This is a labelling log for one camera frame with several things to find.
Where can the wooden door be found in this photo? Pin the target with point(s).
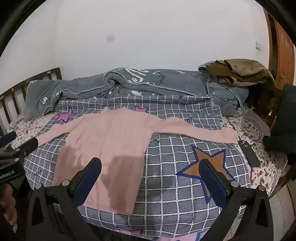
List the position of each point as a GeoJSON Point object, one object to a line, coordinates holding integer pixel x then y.
{"type": "Point", "coordinates": [283, 46]}

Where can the white wall switch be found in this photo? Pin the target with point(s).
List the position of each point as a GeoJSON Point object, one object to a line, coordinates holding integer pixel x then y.
{"type": "Point", "coordinates": [258, 45]}

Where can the person's left hand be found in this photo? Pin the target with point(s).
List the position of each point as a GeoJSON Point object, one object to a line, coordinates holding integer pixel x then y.
{"type": "Point", "coordinates": [8, 204]}

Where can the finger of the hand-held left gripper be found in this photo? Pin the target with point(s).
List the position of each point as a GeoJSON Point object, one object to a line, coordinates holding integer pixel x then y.
{"type": "Point", "coordinates": [27, 146]}
{"type": "Point", "coordinates": [8, 137]}

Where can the grey checked star quilt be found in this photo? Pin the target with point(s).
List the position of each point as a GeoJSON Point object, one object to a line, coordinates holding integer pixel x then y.
{"type": "Point", "coordinates": [166, 162]}

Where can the dark garment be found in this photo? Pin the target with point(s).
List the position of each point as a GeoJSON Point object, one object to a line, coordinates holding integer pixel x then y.
{"type": "Point", "coordinates": [286, 115]}

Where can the floral bedsheet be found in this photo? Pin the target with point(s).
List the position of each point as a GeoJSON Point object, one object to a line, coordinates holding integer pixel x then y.
{"type": "Point", "coordinates": [263, 166]}

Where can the dark wooden headboard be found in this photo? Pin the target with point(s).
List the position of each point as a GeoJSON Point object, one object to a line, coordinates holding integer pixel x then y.
{"type": "Point", "coordinates": [13, 90]}

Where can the pink knit sweater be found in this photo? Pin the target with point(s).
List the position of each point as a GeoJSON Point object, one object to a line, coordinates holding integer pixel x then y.
{"type": "Point", "coordinates": [104, 139]}

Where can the wooden chair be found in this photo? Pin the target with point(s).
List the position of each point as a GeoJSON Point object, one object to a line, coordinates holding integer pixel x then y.
{"type": "Point", "coordinates": [266, 97]}

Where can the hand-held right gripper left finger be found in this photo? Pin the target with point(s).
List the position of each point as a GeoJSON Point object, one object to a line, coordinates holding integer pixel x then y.
{"type": "Point", "coordinates": [92, 177]}

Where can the grey fleece blanket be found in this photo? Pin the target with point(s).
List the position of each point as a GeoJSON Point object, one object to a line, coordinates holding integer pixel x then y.
{"type": "Point", "coordinates": [138, 83]}

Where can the black phone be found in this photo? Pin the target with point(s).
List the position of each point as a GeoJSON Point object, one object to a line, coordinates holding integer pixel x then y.
{"type": "Point", "coordinates": [248, 151]}

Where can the brown jacket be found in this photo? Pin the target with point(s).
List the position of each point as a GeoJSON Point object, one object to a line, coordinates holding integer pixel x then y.
{"type": "Point", "coordinates": [245, 69]}

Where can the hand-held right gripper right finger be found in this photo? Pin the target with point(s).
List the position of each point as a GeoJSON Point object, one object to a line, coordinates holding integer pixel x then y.
{"type": "Point", "coordinates": [209, 177]}

